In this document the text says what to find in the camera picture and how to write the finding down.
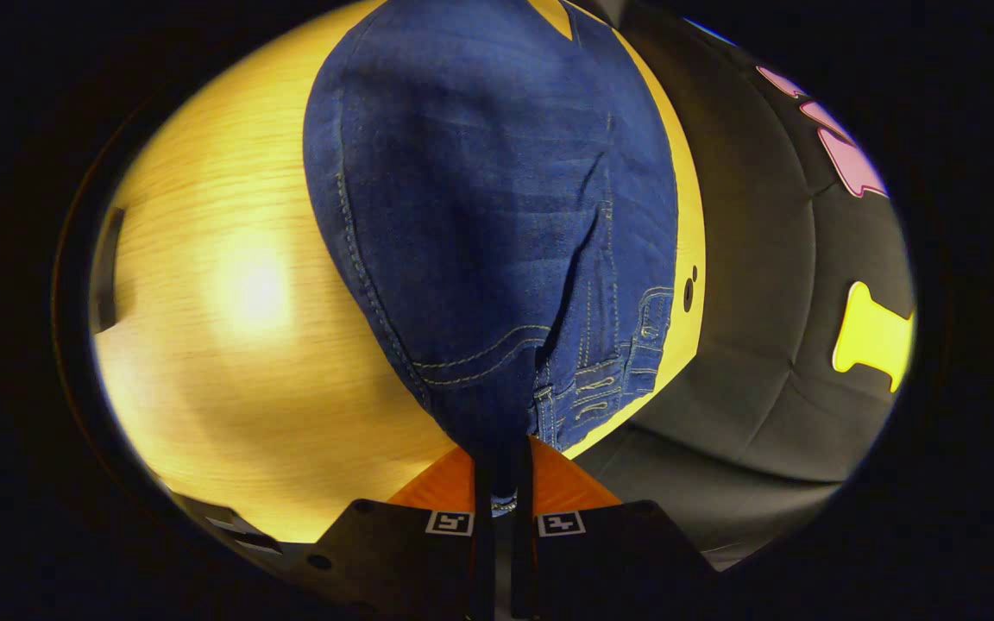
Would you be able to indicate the black backdrop cloth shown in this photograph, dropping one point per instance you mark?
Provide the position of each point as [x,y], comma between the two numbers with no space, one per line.
[764,362]

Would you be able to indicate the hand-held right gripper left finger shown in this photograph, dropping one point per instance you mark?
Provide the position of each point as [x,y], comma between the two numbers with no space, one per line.
[483,569]

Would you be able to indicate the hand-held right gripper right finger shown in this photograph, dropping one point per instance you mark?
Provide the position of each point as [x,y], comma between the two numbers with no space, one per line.
[521,561]

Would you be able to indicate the blue denim jeans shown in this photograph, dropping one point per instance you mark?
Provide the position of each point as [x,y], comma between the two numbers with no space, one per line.
[480,216]

